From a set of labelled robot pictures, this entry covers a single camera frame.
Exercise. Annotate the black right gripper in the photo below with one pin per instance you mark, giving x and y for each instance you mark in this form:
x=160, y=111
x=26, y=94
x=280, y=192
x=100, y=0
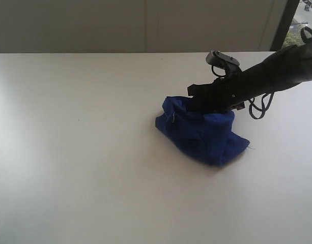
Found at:
x=221, y=95

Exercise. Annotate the blue towel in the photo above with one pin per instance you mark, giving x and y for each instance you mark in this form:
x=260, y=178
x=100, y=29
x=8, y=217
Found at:
x=207, y=138

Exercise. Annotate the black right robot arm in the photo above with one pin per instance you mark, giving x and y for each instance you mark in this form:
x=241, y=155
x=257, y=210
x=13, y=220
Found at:
x=280, y=71

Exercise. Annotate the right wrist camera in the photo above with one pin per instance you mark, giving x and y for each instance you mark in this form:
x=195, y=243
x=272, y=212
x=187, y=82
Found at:
x=222, y=61

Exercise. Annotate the dark window frame post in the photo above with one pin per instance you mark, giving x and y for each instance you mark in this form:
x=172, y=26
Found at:
x=284, y=24

